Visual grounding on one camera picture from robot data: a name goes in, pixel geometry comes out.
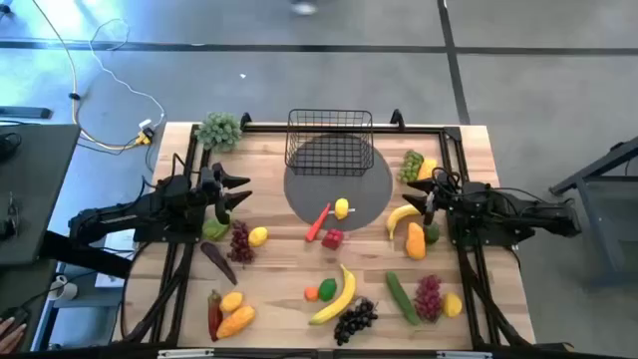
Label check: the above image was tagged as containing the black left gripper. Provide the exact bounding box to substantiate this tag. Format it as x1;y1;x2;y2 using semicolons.
197;162;253;225

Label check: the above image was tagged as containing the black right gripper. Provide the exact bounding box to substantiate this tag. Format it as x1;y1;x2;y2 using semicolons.
401;172;453;225

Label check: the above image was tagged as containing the yellow bell pepper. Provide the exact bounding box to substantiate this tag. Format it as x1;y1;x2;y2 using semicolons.
416;158;439;181

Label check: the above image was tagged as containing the small yellow banana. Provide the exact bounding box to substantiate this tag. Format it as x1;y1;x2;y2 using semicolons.
386;203;423;241

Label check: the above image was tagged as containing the green grape bunch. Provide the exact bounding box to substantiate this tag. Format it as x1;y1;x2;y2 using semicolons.
397;150;425;184

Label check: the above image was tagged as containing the dark red grape bunch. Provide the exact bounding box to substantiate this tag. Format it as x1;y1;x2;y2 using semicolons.
226;220;257;265

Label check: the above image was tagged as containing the purple eggplant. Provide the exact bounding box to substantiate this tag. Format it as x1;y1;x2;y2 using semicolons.
199;241;239;286

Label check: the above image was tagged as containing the orange carrot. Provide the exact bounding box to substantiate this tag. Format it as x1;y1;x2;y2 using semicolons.
305;201;332;243

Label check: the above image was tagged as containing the red bell pepper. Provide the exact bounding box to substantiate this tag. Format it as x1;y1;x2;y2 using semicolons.
321;228;345;251

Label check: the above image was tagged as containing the light red grape bunch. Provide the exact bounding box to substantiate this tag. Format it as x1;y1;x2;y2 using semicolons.
414;274;444;323

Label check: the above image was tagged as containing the green cucumber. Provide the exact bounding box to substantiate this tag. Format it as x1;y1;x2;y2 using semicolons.
385;270;422;326

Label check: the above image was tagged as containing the small yellow-orange fruit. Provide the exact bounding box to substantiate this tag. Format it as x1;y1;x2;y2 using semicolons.
219;291;244;314

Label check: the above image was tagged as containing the red chili pepper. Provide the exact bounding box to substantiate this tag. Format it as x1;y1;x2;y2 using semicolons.
207;289;224;343

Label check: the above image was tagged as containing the long orange-yellow fruit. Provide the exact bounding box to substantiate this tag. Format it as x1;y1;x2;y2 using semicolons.
215;305;257;340

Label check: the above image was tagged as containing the large yellow banana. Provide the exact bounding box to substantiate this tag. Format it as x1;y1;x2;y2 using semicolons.
308;263;358;327

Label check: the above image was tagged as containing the black grape bunch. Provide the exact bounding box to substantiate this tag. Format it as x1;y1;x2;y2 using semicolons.
333;297;379;347

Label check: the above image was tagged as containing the round grey placemat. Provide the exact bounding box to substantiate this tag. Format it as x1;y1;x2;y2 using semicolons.
283;133;394;232

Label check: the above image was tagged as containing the green potted plant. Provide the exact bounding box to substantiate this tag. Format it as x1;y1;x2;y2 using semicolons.
193;111;243;154

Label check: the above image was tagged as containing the green lime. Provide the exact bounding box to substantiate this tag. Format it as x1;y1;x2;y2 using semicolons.
318;277;338;303

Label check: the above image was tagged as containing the white paper sheet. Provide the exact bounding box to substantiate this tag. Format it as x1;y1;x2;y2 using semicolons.
94;227;137;289

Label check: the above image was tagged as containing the black metal beam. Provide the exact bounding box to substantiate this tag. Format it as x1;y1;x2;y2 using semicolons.
38;229;135;279

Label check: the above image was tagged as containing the black side table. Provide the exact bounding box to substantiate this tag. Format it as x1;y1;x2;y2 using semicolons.
0;123;82;268

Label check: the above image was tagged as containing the white mug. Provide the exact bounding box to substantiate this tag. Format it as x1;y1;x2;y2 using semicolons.
48;274;80;302

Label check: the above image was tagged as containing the black flat strip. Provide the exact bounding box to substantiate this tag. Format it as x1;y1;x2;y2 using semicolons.
0;106;53;120

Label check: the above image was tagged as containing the person's hand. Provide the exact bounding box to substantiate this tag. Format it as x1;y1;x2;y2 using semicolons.
0;316;27;354

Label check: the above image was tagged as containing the black aluminium table frame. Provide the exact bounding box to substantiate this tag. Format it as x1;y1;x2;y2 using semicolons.
119;108;574;353

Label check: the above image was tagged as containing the black wire basket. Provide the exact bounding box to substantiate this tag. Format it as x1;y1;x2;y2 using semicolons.
284;108;375;178

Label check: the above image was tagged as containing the white cable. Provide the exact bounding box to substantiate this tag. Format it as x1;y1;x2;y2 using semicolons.
88;18;166;129

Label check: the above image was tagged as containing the silver metal bracket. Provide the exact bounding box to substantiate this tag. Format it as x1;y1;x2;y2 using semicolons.
157;348;215;359
436;350;493;359

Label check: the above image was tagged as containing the grey metal table frame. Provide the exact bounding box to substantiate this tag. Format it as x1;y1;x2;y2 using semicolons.
547;135;638;285

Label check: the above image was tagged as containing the yellow cable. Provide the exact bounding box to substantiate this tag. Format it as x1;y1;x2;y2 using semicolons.
30;0;151;151

